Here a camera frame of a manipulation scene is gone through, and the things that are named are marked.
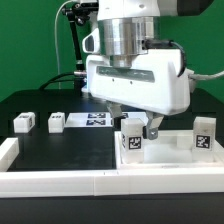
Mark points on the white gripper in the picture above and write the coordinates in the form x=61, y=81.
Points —
x=151, y=84

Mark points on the white square table top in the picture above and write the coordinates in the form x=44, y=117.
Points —
x=172, y=149

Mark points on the white marker sheet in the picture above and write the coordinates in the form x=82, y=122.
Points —
x=98, y=119

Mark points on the white left fence bar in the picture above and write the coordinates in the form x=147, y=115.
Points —
x=9, y=150

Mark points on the white fence bar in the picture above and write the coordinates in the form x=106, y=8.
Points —
x=115, y=182
x=9, y=150

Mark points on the white front fence bar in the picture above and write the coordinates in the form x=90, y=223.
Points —
x=115, y=182

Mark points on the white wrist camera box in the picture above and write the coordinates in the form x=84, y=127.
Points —
x=91, y=43

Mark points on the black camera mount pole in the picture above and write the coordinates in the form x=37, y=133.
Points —
x=76, y=16

